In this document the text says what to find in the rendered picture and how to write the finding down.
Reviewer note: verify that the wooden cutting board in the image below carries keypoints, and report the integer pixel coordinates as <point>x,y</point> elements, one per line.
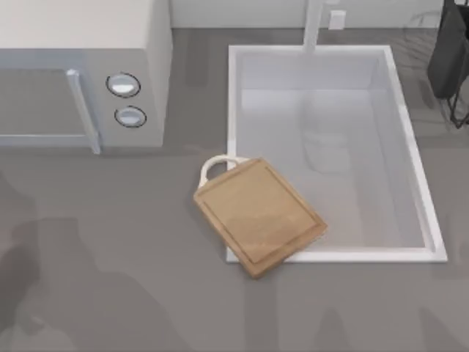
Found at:
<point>256,216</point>

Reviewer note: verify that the white sink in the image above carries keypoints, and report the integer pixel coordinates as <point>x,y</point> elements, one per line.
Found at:
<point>329,154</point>

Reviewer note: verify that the small microwave knob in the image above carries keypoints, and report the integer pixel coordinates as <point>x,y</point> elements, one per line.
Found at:
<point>130,116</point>

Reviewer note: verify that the pale microwave oven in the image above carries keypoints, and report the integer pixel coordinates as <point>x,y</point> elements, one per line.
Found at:
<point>154,73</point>

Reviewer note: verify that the large microwave knob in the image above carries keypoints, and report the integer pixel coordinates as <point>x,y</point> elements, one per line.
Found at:
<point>123,84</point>

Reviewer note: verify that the tall white tap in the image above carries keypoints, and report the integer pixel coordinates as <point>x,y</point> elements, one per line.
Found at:
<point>312,25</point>

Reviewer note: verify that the microwave door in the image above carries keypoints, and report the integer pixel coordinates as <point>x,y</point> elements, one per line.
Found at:
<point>40,104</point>

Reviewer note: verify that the white wall socket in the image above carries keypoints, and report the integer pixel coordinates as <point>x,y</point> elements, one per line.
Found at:
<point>337,19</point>

